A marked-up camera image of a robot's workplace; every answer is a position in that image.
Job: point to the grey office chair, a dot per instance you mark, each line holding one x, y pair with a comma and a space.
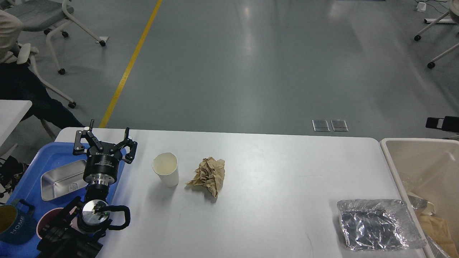
50, 16

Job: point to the pink mug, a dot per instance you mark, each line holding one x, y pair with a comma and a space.
47, 217

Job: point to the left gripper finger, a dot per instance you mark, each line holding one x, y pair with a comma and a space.
86, 142
124, 150

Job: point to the dark blue mug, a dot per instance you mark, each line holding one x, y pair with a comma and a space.
17, 224

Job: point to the floor socket plate left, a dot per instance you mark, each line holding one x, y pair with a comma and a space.
320, 125

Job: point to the white side table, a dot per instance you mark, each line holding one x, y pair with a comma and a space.
11, 113

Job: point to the floor socket plate right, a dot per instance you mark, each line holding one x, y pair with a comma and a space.
339, 125

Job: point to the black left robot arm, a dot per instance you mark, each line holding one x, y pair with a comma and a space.
76, 230

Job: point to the floor socket plate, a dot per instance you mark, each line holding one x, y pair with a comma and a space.
339, 125
320, 125

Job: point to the brown paper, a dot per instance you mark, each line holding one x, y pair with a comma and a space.
210, 174

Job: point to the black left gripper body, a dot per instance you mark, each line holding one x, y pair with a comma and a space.
102, 168

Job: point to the metal rectangular tin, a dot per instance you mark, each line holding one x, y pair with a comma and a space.
63, 180

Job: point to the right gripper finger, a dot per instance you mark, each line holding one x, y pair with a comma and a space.
448, 123

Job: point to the white paper cup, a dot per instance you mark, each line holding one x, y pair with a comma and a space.
165, 166

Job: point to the aluminium foil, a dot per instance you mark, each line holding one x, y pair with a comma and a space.
378, 225

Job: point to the person in beige sweater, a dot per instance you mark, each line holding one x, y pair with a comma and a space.
18, 82

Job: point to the beige waste bin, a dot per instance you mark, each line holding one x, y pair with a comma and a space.
428, 168

